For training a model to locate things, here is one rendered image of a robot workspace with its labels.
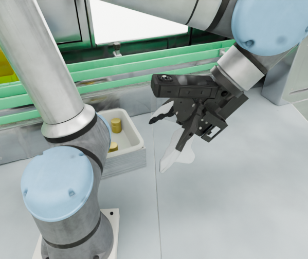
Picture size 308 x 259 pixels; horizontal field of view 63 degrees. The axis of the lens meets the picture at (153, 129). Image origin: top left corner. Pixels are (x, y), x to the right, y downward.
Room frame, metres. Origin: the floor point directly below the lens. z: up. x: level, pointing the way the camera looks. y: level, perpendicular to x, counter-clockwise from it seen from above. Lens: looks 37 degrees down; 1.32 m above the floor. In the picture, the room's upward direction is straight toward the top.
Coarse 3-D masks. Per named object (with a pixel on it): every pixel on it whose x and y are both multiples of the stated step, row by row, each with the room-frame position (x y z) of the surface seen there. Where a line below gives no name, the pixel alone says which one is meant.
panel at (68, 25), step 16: (48, 0) 0.92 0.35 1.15; (64, 0) 0.94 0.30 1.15; (80, 0) 0.95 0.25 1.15; (48, 16) 0.91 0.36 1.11; (64, 16) 0.93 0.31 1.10; (80, 16) 0.95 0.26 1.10; (64, 32) 0.93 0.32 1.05; (80, 32) 0.96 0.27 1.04; (64, 48) 0.92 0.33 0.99; (80, 48) 0.94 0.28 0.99
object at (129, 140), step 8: (104, 112) 0.72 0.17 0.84; (112, 112) 0.73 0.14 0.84; (120, 112) 0.73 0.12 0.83; (128, 120) 0.68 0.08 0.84; (128, 128) 0.67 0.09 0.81; (136, 128) 0.63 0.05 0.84; (112, 136) 0.68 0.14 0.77; (120, 136) 0.68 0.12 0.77; (128, 136) 0.67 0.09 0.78; (136, 136) 0.60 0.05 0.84; (120, 144) 0.63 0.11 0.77; (128, 144) 0.63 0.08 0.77; (136, 144) 0.59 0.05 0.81; (112, 152) 0.52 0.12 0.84; (120, 152) 0.52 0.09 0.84; (128, 152) 0.53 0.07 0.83
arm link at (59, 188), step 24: (48, 168) 0.30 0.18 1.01; (72, 168) 0.30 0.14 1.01; (96, 168) 0.34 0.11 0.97; (24, 192) 0.26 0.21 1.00; (48, 192) 0.25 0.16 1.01; (72, 192) 0.26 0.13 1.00; (96, 192) 0.30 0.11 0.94; (48, 216) 0.23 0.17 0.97; (72, 216) 0.24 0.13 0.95; (96, 216) 0.28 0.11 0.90; (48, 240) 0.24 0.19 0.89; (72, 240) 0.23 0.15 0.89
